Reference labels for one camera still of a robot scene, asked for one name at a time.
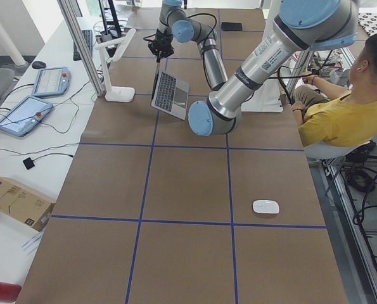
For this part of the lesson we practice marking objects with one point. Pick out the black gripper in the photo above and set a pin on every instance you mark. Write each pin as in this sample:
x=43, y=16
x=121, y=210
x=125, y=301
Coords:
x=162, y=40

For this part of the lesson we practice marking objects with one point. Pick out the grey laptop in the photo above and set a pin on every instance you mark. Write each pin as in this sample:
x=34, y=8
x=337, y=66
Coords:
x=169, y=94

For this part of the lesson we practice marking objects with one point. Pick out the black mouse pad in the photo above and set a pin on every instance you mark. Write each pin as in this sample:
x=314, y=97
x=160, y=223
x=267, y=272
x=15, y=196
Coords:
x=231, y=26

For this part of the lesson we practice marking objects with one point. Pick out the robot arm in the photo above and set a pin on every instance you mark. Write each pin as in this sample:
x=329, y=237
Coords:
x=174, y=23
x=299, y=26

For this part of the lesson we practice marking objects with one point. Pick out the black computer mouse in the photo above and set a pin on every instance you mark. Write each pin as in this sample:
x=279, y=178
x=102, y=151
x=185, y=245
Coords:
x=38, y=65

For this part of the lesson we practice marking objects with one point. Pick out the white computer mouse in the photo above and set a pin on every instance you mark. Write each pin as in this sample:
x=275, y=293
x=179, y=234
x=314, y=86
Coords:
x=265, y=206

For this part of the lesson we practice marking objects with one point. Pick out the blue teach pendant far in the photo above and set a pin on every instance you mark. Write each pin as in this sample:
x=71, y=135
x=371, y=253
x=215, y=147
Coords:
x=51, y=82

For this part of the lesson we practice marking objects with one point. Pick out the blue teach pendant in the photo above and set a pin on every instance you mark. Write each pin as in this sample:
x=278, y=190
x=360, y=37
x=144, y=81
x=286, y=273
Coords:
x=25, y=116
x=51, y=82

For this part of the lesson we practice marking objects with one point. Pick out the blue teach pendant near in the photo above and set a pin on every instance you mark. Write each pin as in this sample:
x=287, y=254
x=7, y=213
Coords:
x=25, y=116

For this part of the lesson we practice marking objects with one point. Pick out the brown paper table cover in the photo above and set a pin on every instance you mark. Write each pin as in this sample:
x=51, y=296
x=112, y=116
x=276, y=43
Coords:
x=151, y=213

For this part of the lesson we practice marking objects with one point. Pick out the small black square device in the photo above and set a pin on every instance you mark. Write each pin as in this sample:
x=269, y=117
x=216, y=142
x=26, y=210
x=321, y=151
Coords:
x=29, y=163

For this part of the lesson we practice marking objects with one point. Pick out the person in yellow shirt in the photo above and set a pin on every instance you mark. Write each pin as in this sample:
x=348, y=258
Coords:
x=332, y=114

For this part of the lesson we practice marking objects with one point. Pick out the cardboard box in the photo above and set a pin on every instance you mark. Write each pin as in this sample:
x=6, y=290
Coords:
x=25, y=204

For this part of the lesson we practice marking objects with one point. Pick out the aluminium frame post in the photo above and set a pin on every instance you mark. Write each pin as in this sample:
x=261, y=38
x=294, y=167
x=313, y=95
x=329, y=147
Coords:
x=76, y=33

